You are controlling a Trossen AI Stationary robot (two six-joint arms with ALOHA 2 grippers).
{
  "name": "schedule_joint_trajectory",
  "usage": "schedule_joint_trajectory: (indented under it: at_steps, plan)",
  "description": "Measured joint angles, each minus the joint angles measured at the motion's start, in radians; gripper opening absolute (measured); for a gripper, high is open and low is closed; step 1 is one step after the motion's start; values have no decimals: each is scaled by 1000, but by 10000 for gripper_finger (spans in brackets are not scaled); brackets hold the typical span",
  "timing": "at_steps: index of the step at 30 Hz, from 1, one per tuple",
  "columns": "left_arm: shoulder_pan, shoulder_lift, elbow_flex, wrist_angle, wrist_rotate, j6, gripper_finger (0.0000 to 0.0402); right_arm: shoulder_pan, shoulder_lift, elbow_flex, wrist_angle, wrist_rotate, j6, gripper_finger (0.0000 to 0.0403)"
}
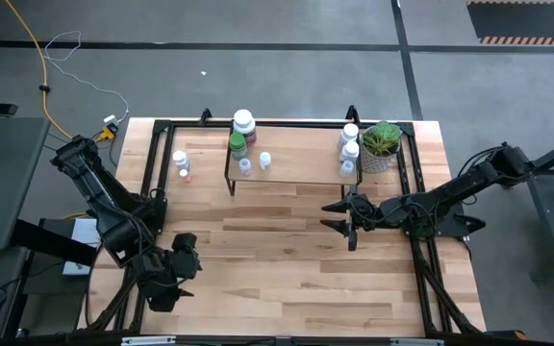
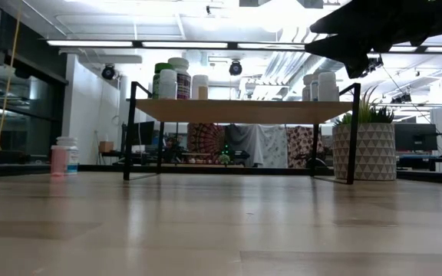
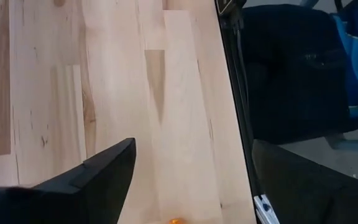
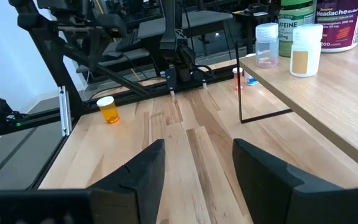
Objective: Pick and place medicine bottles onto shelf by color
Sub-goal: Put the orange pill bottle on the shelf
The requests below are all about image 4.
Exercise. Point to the orange pill bottle white cap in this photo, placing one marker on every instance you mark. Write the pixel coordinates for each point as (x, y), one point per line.
(109, 112)

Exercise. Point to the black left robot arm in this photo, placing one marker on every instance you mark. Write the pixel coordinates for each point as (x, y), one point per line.
(169, 31)

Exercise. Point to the small red bottle white cap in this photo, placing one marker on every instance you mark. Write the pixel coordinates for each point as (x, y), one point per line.
(237, 81)

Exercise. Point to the wooden shelf black metal legs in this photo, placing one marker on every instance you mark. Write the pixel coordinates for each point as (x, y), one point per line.
(322, 102)

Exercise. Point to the large white bottle purple label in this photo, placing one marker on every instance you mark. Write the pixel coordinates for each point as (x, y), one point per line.
(337, 28)

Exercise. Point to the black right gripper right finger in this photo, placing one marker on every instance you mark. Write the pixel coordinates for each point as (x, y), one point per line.
(269, 186)

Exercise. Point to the white bottle tan label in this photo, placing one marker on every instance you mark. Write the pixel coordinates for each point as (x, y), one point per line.
(312, 56)

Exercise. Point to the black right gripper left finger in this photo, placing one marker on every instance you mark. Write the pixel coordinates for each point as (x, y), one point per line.
(135, 186)

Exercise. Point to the white medicine bottle blue label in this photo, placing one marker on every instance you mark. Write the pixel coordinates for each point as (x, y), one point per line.
(250, 80)

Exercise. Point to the black metal table frame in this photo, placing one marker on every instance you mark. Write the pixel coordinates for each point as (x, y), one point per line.
(52, 68)

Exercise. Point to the small clear bottle white cap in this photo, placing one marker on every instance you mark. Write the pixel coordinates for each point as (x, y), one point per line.
(266, 46)

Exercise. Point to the green cap caffeine bottle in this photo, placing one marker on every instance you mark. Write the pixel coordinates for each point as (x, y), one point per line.
(294, 25)

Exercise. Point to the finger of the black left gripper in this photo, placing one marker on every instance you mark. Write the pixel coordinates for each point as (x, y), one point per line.
(96, 40)

